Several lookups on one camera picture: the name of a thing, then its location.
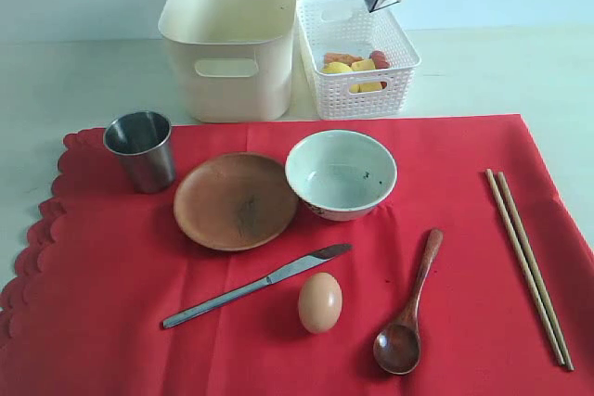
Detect red toy sausage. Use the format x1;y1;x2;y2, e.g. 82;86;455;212
369;50;390;70

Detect fried chicken nugget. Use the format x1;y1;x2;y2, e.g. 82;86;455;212
324;52;362;66

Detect yellow cheese wedge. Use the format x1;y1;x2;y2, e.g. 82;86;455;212
351;58;383;93

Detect yellow lemon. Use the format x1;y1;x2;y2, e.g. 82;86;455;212
321;61;360;94

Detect white ceramic bowl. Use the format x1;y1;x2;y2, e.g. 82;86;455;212
285;129;398;222

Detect stainless steel cup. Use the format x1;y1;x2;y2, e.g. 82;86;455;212
103;110;176;194

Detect brown egg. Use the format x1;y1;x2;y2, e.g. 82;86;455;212
298;273;342;334

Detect white perforated plastic basket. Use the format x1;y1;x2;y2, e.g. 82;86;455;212
296;0;420;120

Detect cream plastic storage bin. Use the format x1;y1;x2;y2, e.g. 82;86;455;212
158;0;296;122

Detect brown wooden plate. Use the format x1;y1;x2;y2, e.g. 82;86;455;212
174;152;299;252

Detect metal table knife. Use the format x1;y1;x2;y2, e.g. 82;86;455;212
161;243;353;329

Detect red table cloth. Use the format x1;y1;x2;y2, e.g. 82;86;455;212
1;115;593;395

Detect dark wooden spoon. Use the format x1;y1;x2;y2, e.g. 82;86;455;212
372;228;444;376

